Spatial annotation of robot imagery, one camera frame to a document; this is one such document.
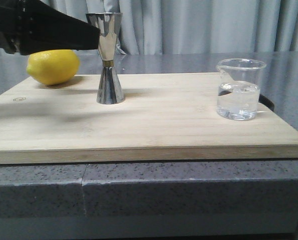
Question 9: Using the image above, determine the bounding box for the steel double jigger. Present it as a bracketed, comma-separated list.
[86, 12, 125, 105]

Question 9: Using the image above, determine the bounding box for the yellow lemon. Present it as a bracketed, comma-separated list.
[26, 49, 80, 85]

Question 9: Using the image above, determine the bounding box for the black cutting board strap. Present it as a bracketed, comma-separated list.
[259, 94, 275, 112]

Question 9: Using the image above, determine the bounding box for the clear glass beaker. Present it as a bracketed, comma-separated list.
[216, 58, 266, 121]

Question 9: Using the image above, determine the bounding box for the grey pleated curtain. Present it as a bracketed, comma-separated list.
[0, 0, 298, 56]

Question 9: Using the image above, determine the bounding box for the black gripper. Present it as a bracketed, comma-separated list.
[0, 0, 100, 55]

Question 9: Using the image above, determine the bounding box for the light wooden cutting board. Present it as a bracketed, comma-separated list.
[0, 73, 298, 164]

